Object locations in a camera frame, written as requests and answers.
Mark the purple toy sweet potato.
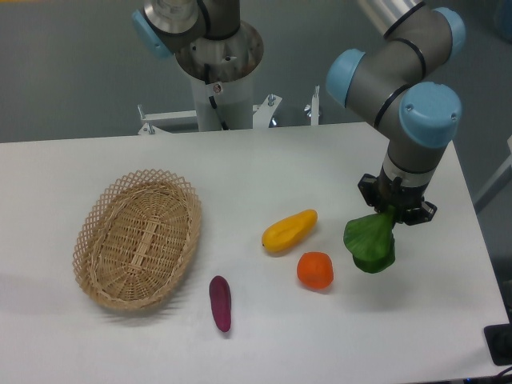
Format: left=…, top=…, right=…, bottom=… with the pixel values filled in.
left=209, top=275, right=231, bottom=333

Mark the black device at table edge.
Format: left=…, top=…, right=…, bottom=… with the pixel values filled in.
left=483, top=323, right=511, bottom=366

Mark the orange toy fruit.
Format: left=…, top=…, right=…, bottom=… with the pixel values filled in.
left=296, top=252, right=334, bottom=290

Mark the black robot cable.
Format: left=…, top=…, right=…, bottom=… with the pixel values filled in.
left=202, top=62, right=230, bottom=131

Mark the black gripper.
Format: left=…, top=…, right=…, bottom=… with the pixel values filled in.
left=358, top=166, right=438, bottom=226

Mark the green leafy toy vegetable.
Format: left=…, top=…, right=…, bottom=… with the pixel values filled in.
left=343, top=207, right=395, bottom=274

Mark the white table leg right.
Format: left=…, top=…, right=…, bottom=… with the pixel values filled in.
left=473, top=136, right=512, bottom=214

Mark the white metal base frame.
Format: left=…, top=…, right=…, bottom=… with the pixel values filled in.
left=136, top=85, right=323, bottom=135

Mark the oval woven wicker basket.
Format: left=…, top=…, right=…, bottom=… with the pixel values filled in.
left=73, top=169, right=202, bottom=311

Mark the yellow toy papaya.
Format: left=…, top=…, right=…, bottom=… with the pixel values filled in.
left=262, top=209, right=318, bottom=253

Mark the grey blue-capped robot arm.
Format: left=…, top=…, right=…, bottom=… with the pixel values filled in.
left=131, top=1, right=466, bottom=226

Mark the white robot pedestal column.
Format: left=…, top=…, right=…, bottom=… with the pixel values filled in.
left=174, top=22, right=265, bottom=132

